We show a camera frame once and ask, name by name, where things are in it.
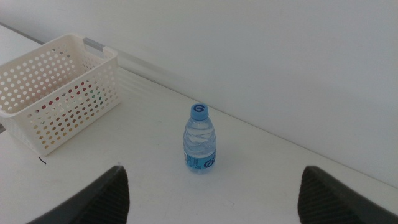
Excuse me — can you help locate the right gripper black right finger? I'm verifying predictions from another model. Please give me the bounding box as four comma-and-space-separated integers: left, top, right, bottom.
297, 165, 398, 224

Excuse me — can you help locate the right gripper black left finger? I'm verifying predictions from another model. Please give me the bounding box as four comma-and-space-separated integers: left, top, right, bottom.
26, 165, 131, 224

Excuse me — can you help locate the clear water bottle blue cap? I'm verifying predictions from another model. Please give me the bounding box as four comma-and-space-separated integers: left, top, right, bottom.
183, 103, 217, 175

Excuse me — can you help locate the white perforated plastic basket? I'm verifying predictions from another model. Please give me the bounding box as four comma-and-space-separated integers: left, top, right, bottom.
0, 33, 122, 157

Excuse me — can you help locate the grey rail behind table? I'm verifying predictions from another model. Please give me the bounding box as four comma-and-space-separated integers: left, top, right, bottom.
0, 21, 107, 53

